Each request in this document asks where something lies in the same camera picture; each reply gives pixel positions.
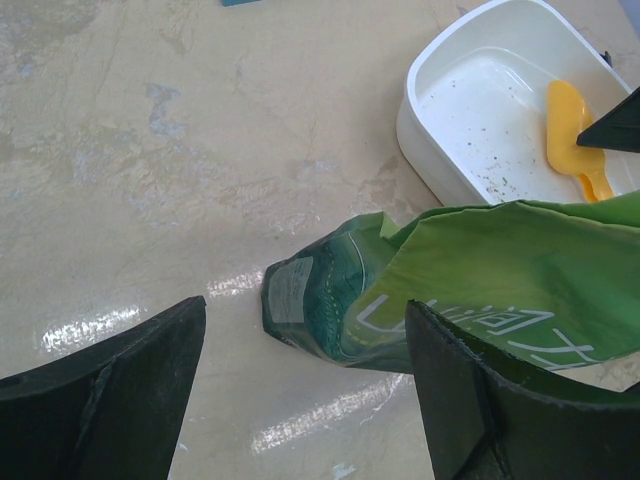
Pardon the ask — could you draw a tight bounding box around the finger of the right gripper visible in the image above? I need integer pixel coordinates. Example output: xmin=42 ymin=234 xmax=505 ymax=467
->
xmin=576 ymin=88 xmax=639 ymax=154

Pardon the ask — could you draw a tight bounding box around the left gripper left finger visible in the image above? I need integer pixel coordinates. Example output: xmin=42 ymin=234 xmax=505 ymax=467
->
xmin=1 ymin=296 xmax=206 ymax=479

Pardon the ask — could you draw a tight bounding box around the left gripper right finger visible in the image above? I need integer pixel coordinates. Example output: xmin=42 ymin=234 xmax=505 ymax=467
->
xmin=405 ymin=300 xmax=639 ymax=479

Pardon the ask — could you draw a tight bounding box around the orange plastic scoop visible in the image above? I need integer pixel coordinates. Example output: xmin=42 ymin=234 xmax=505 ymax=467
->
xmin=546 ymin=80 xmax=614 ymax=203

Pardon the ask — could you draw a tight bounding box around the white litter box tray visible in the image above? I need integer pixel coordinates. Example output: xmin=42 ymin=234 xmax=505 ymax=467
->
xmin=396 ymin=1 xmax=630 ymax=206

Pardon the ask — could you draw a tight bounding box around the green litter bag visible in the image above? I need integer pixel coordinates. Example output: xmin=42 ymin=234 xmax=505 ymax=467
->
xmin=261 ymin=193 xmax=639 ymax=391

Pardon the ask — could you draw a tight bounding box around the blue studded plate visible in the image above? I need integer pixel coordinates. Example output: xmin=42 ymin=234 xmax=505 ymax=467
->
xmin=220 ymin=0 xmax=259 ymax=7

